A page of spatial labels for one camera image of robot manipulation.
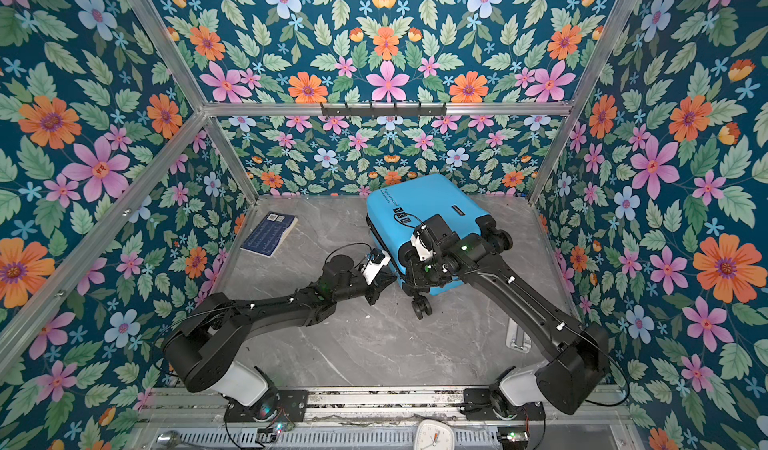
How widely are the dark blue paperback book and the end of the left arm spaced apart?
0.45m

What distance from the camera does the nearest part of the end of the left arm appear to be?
0.69 metres

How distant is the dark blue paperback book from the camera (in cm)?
106

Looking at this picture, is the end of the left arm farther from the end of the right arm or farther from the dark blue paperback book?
the dark blue paperback book
